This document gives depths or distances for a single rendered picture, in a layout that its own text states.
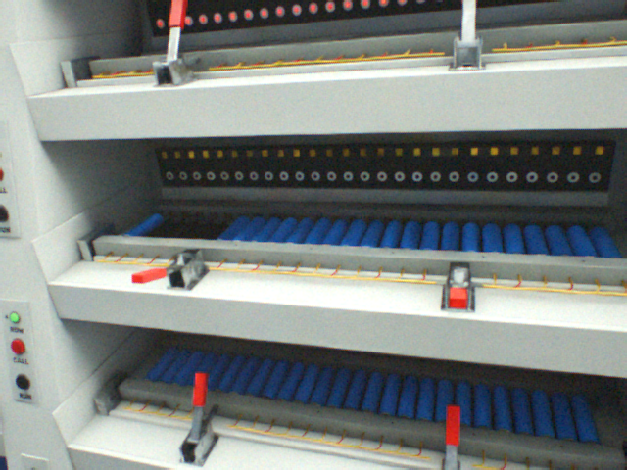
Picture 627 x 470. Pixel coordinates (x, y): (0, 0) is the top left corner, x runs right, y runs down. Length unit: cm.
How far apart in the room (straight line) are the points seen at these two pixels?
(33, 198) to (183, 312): 20
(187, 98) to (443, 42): 23
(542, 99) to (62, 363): 55
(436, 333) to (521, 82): 21
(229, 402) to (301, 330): 18
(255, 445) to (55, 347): 25
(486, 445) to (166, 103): 45
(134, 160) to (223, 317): 30
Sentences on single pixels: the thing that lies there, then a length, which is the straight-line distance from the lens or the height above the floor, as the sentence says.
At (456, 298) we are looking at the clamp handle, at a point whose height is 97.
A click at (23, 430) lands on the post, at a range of 71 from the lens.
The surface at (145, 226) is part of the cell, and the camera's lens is 63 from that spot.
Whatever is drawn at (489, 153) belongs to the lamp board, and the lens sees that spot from 56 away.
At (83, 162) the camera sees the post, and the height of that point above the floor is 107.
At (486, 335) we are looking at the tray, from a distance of 43.
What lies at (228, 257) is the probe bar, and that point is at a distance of 51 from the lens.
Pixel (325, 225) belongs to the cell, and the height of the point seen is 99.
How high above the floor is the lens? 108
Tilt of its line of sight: 10 degrees down
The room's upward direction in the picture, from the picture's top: 1 degrees counter-clockwise
